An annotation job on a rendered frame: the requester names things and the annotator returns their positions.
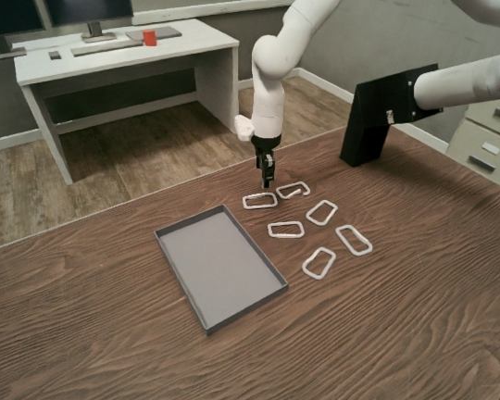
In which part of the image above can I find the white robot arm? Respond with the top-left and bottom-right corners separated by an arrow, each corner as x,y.
235,0 -> 500,141

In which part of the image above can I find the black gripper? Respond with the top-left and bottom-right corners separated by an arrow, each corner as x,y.
251,134 -> 281,189

